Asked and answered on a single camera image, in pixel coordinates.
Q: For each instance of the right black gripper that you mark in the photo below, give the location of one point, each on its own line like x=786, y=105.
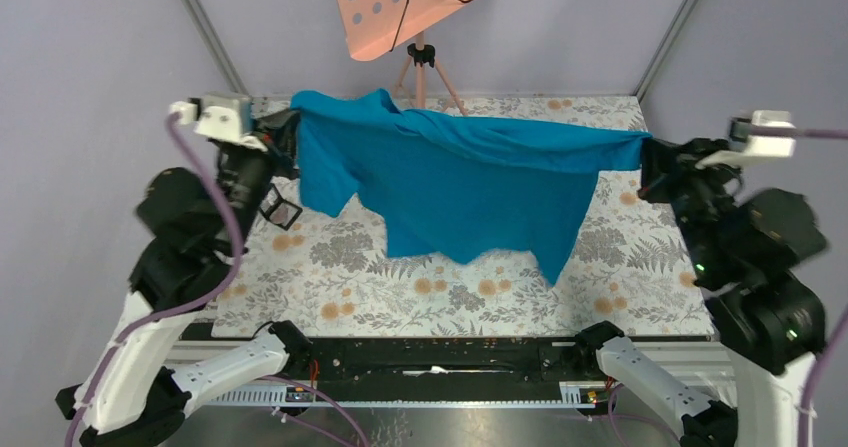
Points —
x=663, y=160

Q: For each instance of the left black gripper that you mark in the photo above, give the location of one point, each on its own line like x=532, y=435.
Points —
x=280, y=133

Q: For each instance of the blue t-shirt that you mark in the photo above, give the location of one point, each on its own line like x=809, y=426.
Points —
x=456, y=185

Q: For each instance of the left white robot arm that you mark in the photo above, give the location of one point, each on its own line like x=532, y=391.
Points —
x=199, y=217

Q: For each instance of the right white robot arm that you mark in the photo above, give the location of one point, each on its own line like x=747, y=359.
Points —
x=772, y=325

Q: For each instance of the floral patterned table mat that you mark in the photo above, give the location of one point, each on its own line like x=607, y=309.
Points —
x=332, y=276

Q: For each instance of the pink music stand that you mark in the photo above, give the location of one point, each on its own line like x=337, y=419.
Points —
x=374, y=28

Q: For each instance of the black square frame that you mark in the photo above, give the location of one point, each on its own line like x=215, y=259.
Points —
x=279, y=211

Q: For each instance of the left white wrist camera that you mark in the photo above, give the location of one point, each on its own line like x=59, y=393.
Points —
x=221, y=116

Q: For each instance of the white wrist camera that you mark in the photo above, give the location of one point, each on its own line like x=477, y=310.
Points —
x=221, y=116
x=763, y=136

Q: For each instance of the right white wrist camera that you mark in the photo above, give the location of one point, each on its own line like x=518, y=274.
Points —
x=763, y=136

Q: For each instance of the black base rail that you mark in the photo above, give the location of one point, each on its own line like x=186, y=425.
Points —
x=435, y=370

